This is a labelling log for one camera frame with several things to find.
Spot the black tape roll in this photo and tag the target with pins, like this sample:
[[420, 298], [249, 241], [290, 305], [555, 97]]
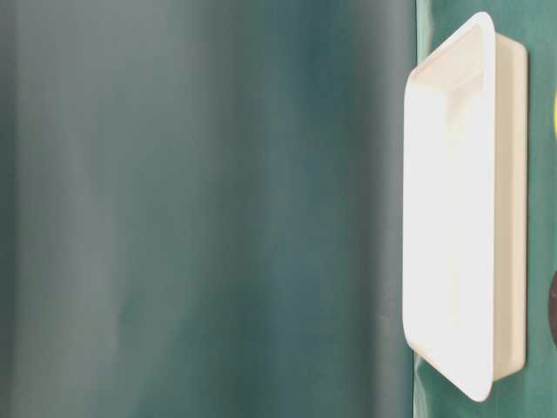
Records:
[[552, 308]]

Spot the yellow tape roll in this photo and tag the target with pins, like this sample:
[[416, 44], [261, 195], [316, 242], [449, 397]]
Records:
[[555, 115]]

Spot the white plastic tray case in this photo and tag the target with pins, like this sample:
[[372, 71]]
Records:
[[464, 269]]

